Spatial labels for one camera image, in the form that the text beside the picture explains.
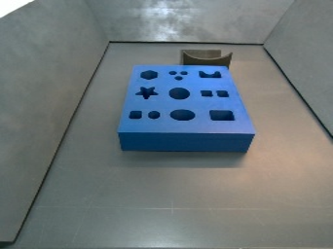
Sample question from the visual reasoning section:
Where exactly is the blue shape sorter block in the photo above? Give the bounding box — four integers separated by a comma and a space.
117, 65, 255, 152

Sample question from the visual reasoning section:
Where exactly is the dark curved arch piece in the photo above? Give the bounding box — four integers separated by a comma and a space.
180, 50, 232, 67

